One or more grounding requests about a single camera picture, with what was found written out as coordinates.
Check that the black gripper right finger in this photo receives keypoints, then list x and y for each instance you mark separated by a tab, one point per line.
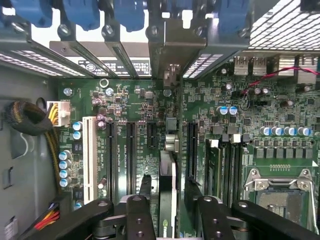
212	220

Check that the long PCIe expansion slot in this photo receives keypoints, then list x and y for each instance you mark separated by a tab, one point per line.
111	162
131	160
192	150

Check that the white power connector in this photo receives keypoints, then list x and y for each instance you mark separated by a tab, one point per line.
60	113

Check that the short black expansion slot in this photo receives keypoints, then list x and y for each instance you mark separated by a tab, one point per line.
151	135

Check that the metal slot cover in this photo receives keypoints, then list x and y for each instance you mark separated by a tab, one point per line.
125	60
87	58

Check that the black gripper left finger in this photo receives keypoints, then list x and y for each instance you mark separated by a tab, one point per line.
140	220

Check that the open dark PC case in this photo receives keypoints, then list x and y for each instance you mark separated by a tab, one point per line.
25	162

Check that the blue card retention clip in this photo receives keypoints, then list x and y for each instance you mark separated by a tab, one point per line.
130	17
81	13
233	17
32	12

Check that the CPU socket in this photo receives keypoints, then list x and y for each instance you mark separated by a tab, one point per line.
282	205

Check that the white PCI expansion slot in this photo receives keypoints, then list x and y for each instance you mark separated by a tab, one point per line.
89	160

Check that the green motherboard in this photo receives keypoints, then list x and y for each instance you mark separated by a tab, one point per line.
250	112

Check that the silver USB port block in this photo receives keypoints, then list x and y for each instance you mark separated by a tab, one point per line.
250	65

